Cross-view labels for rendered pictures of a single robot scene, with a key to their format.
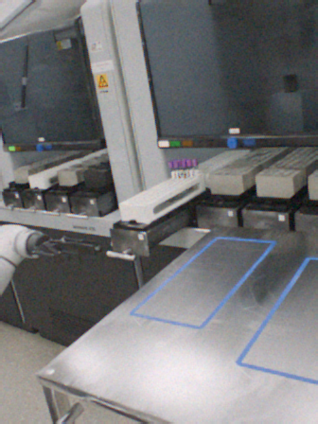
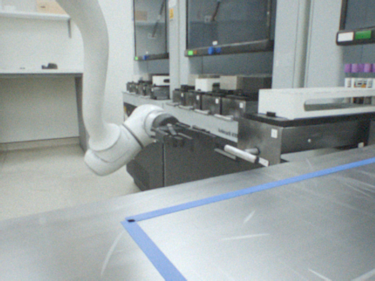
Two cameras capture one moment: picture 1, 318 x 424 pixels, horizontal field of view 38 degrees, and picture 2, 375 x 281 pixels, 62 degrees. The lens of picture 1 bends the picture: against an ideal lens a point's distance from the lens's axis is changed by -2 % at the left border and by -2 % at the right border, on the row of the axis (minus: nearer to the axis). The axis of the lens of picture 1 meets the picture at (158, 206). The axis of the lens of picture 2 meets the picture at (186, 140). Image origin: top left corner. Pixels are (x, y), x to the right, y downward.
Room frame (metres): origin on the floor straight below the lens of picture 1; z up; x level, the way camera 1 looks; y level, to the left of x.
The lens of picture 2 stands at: (0.57, -0.02, 0.91)
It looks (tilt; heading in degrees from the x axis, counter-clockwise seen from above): 13 degrees down; 24
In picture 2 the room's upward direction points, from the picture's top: straight up
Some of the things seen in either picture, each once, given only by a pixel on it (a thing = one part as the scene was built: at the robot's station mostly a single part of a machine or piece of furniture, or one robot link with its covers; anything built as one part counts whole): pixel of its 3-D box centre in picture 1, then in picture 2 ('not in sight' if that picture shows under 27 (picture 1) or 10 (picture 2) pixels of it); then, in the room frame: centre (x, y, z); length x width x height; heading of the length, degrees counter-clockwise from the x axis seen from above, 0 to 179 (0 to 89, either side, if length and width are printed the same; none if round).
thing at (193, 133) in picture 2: (65, 246); (189, 133); (1.31, 0.30, 0.74); 0.11 x 0.01 x 0.04; 65
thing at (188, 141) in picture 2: (71, 256); (185, 141); (1.21, 0.27, 0.74); 0.07 x 0.01 x 0.03; 49
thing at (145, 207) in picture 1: (165, 198); (326, 103); (1.32, -0.02, 0.83); 0.30 x 0.10 x 0.06; 139
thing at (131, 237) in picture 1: (193, 201); (365, 123); (1.42, -0.11, 0.78); 0.73 x 0.14 x 0.09; 139
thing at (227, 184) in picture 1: (227, 184); not in sight; (1.30, -0.21, 0.85); 0.12 x 0.02 x 0.06; 50
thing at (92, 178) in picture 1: (96, 179); (254, 85); (1.66, 0.21, 0.85); 0.12 x 0.02 x 0.06; 50
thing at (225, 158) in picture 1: (219, 169); not in sight; (1.56, -0.23, 0.83); 0.30 x 0.10 x 0.06; 139
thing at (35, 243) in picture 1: (45, 246); (170, 129); (1.33, 0.36, 0.74); 0.09 x 0.08 x 0.07; 49
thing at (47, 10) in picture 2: not in sight; (51, 9); (3.25, 2.73, 1.52); 0.29 x 0.22 x 0.12; 138
